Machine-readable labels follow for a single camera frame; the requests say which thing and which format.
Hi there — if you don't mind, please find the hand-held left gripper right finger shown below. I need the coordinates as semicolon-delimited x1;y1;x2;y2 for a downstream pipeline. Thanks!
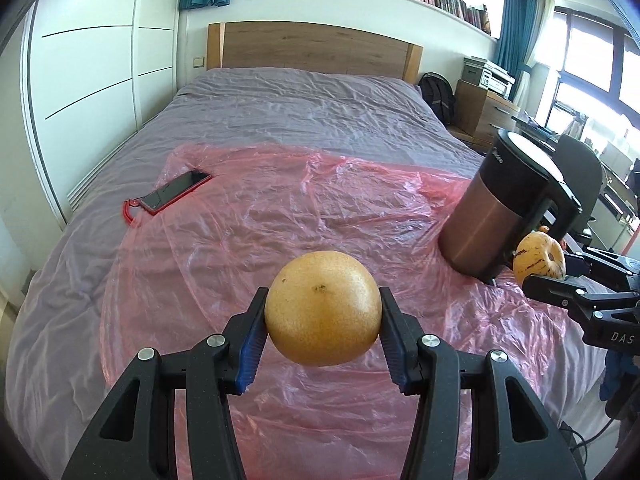
378;286;588;480

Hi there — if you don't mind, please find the large window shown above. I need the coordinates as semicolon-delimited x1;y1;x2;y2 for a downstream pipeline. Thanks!
542;5;640;161

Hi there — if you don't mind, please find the white printer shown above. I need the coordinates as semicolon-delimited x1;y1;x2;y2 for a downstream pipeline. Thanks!
462;56;516;98

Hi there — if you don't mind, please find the white wardrobe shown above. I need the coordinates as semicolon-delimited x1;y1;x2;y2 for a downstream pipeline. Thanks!
22;0;188;226

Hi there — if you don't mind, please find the pink plastic sheet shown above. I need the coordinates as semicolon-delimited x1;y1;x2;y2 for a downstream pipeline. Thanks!
100;142;568;480

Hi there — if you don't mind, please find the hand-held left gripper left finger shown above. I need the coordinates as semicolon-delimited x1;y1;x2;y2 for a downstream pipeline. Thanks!
60;287;270;480

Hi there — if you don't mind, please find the black backpack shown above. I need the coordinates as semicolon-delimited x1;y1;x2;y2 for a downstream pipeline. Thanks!
417;72;457;128

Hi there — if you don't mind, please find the wooden dresser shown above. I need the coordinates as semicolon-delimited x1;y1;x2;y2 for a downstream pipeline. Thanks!
454;79;521;153

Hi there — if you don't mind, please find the grey office chair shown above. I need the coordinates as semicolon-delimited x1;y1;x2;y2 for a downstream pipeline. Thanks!
552;134;608;241

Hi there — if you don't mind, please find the cluttered desk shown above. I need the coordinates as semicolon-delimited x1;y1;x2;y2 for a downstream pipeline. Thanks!
512;112;640;226

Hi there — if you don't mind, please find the black and copper electric kettle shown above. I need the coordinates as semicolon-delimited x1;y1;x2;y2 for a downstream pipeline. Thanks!
439;129;583;281

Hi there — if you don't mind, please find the small striped yellow squash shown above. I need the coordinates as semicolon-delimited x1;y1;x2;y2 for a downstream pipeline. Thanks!
512;232;567;286

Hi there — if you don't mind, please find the wooden headboard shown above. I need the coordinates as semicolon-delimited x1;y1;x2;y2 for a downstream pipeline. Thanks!
206;22;424;84

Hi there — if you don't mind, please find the smartphone in red case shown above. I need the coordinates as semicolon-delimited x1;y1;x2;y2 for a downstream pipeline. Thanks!
139;170;212;215

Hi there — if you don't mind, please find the red phone wrist strap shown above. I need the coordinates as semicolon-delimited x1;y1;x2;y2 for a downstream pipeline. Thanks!
123;199;146;226

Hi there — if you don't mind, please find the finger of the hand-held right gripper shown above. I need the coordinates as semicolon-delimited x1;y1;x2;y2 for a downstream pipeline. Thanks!
522;274;608;321
564;247;640;291

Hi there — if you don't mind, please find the yellow citrus fruit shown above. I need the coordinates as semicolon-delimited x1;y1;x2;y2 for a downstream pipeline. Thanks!
264;250;382;367

